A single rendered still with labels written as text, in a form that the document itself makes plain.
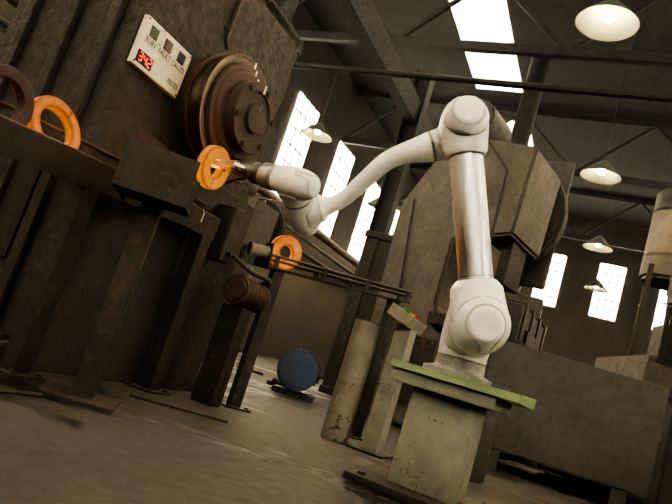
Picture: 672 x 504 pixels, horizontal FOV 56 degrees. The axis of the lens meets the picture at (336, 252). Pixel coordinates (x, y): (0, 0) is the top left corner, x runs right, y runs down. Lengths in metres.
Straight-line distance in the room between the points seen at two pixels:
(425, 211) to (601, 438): 2.16
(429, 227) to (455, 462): 3.28
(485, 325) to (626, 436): 2.43
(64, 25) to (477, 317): 1.76
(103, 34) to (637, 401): 3.33
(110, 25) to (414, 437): 1.69
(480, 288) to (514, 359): 2.17
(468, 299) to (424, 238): 3.25
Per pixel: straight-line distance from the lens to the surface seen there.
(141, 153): 1.82
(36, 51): 2.65
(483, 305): 1.75
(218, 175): 2.28
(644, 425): 4.11
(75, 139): 2.06
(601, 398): 4.04
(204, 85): 2.41
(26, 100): 1.92
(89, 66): 2.37
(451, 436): 1.94
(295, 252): 2.82
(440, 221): 5.01
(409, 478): 1.98
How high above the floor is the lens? 0.30
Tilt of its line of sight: 10 degrees up
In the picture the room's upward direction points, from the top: 18 degrees clockwise
